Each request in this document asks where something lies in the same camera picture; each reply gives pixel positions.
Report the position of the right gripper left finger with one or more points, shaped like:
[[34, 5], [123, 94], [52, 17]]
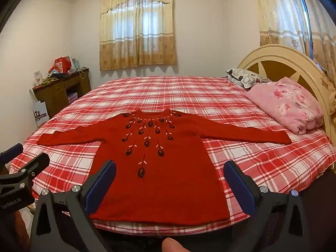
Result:
[[61, 220]]

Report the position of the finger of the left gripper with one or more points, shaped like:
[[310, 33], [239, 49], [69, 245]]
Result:
[[10, 154], [28, 172]]

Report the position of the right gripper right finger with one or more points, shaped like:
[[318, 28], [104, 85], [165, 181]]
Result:
[[277, 220]]

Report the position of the red knitted sweater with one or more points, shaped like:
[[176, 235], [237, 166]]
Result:
[[164, 172]]

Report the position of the person's right hand thumb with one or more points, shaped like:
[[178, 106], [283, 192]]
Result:
[[171, 245]]

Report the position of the white paper shopping bag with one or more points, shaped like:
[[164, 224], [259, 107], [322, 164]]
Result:
[[39, 110]]

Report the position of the red white plaid bedsheet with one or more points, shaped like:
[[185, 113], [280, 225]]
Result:
[[280, 168]]

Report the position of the brown wooden desk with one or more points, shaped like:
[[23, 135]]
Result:
[[55, 94]]

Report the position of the white greeting card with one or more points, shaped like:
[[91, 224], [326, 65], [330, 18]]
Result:
[[38, 78]]

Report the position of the red gift bag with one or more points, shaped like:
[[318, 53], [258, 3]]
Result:
[[61, 65]]

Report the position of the pink floral folded blanket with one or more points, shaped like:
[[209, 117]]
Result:
[[289, 103]]

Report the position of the grey patterned pillow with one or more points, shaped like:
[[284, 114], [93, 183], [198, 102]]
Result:
[[245, 78]]

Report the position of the cream wooden headboard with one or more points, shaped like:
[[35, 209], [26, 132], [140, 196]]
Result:
[[275, 62]]

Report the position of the beige side window curtain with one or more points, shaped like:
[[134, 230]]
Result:
[[304, 25]]

